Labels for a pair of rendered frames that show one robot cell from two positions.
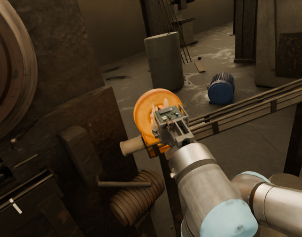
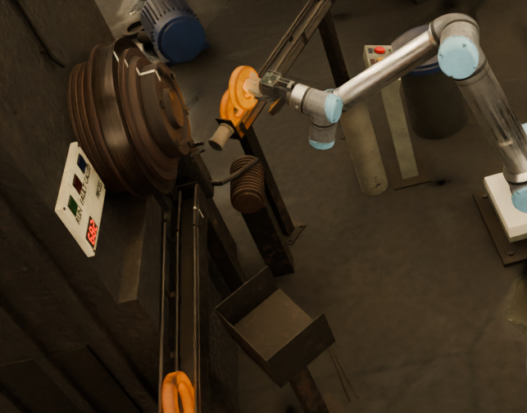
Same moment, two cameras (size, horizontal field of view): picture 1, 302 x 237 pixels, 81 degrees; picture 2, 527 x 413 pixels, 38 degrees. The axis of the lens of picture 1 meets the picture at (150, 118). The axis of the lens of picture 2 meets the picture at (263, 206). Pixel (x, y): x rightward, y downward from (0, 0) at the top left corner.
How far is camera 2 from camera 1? 2.30 m
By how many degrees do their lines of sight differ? 32
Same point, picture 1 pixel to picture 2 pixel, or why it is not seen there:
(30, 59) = not seen: hidden behind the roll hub
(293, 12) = not seen: outside the picture
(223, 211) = (329, 98)
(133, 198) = (252, 179)
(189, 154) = (299, 90)
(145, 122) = (242, 98)
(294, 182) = not seen: hidden behind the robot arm
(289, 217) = (350, 93)
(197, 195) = (315, 102)
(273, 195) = (341, 90)
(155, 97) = (242, 74)
